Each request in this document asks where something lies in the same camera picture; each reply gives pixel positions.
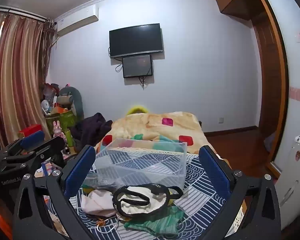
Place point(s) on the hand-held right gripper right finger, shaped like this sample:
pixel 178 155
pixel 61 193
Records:
pixel 213 172

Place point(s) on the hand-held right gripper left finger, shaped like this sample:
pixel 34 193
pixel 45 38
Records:
pixel 81 170

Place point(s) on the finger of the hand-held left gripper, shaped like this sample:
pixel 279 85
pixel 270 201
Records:
pixel 32 140
pixel 51 146

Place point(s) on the pale pink cloth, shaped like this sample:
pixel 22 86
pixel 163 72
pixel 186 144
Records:
pixel 97 201

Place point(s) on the clear plastic box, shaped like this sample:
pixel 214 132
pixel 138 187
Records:
pixel 140 170

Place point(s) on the white underwear with black trim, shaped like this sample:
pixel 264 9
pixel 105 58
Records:
pixel 137 205

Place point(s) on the green cloth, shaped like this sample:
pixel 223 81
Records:
pixel 160 223

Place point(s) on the red box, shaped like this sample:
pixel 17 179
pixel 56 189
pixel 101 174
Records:
pixel 30 130

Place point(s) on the pink rabbit toy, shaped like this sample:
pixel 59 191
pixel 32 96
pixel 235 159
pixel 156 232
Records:
pixel 58 130

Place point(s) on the green bottle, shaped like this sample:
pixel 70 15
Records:
pixel 69 138

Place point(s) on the dark grey cloth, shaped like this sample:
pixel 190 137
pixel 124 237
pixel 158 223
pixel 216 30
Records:
pixel 98 180

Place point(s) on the green cardboard box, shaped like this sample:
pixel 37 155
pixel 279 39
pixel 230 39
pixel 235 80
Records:
pixel 65 121

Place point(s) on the blue patterned bedsheet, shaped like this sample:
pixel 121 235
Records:
pixel 195 200

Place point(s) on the small white fan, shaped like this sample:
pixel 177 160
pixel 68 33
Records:
pixel 45 106

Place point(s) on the dark clothing pile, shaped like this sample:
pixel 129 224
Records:
pixel 92 130

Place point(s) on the striped red curtain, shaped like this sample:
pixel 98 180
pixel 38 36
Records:
pixel 15 75

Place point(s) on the orange fleece blanket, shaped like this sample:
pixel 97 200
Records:
pixel 145 125

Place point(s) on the white cabinet with stickers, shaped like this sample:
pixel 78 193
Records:
pixel 293 180

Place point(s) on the yellow plush toy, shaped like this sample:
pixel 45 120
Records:
pixel 137 108

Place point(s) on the dried branches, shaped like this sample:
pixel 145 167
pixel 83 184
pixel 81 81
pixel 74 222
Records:
pixel 50 33

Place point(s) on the small black monitor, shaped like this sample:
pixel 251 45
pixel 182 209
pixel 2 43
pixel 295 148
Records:
pixel 137 66

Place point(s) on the wooden wardrobe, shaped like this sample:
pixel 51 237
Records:
pixel 267 67

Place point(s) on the white sliding door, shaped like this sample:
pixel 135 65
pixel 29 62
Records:
pixel 295 80

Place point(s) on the curtain rod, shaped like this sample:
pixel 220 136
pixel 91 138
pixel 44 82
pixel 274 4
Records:
pixel 20 13

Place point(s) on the white air conditioner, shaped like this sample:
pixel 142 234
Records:
pixel 77 20

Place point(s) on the white wall socket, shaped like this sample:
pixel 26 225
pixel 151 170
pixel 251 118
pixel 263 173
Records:
pixel 221 120

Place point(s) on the black wall television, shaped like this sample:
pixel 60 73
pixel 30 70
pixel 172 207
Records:
pixel 136 40

